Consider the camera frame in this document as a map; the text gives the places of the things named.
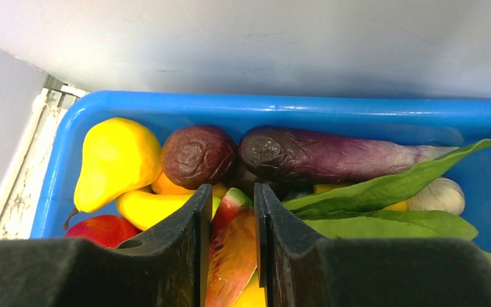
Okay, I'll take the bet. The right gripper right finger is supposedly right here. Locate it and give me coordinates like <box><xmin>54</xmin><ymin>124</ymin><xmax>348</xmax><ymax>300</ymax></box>
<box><xmin>254</xmin><ymin>184</ymin><xmax>491</xmax><ymax>306</ymax></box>

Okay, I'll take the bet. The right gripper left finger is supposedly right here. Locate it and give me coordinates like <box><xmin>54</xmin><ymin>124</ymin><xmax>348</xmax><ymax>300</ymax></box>
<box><xmin>0</xmin><ymin>184</ymin><xmax>212</xmax><ymax>306</ymax></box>

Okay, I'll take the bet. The watermelon slice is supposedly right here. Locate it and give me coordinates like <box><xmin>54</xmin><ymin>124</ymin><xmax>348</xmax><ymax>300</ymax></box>
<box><xmin>205</xmin><ymin>188</ymin><xmax>257</xmax><ymax>306</ymax></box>

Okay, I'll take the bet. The yellow banana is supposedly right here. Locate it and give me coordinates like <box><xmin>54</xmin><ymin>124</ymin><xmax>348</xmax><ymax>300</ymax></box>
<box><xmin>115</xmin><ymin>188</ymin><xmax>222</xmax><ymax>232</ymax></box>
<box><xmin>232</xmin><ymin>271</ymin><xmax>267</xmax><ymax>307</ymax></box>

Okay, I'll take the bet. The red yellow apple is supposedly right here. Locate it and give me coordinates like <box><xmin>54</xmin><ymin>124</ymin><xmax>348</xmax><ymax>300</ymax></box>
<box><xmin>65</xmin><ymin>215</ymin><xmax>141</xmax><ymax>248</ymax></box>

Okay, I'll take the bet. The yellow bell pepper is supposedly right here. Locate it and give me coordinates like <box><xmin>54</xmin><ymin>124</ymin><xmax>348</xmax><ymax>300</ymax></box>
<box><xmin>151</xmin><ymin>172</ymin><xmax>228</xmax><ymax>198</ymax></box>

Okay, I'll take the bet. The green leafy vegetable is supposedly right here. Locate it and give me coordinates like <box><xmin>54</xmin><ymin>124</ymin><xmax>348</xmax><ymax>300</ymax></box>
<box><xmin>283</xmin><ymin>139</ymin><xmax>491</xmax><ymax>240</ymax></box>

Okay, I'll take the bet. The dark passion fruit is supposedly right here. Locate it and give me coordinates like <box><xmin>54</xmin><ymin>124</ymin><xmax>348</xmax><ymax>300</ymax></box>
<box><xmin>162</xmin><ymin>125</ymin><xmax>237</xmax><ymax>190</ymax></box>

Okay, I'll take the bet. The purple eggplant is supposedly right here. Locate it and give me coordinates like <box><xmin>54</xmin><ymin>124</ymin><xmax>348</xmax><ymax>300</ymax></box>
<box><xmin>238</xmin><ymin>126</ymin><xmax>455</xmax><ymax>184</ymax></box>

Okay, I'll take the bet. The yellow pear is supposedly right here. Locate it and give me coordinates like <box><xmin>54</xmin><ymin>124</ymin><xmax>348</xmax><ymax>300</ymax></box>
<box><xmin>63</xmin><ymin>117</ymin><xmax>162</xmax><ymax>230</ymax></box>

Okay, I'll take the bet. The white garlic bulb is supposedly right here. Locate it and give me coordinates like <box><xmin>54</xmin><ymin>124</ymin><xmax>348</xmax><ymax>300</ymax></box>
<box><xmin>407</xmin><ymin>177</ymin><xmax>465</xmax><ymax>216</ymax></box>

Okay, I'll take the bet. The blue plastic bin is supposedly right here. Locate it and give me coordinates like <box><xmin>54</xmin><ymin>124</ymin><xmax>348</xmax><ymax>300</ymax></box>
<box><xmin>30</xmin><ymin>90</ymin><xmax>491</xmax><ymax>264</ymax></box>

